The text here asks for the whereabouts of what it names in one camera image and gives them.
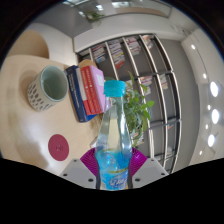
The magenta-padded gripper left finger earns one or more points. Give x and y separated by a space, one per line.
78 171

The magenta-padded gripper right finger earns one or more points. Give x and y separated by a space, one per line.
149 171

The clear water bottle blue cap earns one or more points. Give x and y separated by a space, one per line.
112 146

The flat round red coaster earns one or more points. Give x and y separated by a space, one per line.
58 147

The potted green plant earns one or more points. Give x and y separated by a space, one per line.
136 110

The dark blue book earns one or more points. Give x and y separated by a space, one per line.
76 96

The pale green patterned mug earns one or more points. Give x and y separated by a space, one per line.
46 90

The pink book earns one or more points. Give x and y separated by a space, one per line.
100 86

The ceiling lights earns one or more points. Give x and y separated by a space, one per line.
214 89

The round-backed wooden chair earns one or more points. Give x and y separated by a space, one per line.
28 45

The small green plant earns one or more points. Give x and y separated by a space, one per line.
94 15

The long wall bookshelf unit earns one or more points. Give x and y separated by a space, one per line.
156 86

